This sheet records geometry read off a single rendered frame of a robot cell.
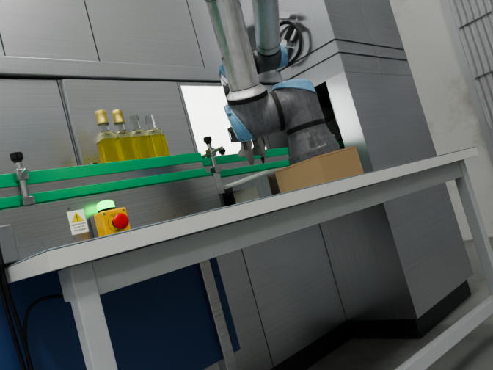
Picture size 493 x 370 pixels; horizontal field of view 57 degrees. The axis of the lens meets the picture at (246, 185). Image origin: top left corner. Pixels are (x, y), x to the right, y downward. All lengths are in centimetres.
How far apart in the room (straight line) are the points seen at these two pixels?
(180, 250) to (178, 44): 126
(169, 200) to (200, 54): 91
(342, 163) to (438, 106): 334
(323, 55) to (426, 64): 248
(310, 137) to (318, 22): 109
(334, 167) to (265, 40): 45
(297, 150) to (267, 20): 39
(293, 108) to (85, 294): 74
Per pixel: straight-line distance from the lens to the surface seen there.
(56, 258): 79
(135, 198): 130
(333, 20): 227
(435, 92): 458
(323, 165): 121
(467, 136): 447
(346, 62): 221
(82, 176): 127
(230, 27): 123
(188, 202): 140
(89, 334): 85
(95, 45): 182
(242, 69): 124
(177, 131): 181
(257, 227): 105
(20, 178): 119
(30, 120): 159
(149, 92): 180
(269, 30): 141
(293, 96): 128
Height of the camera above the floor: 71
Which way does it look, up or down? 4 degrees up
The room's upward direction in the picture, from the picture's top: 15 degrees counter-clockwise
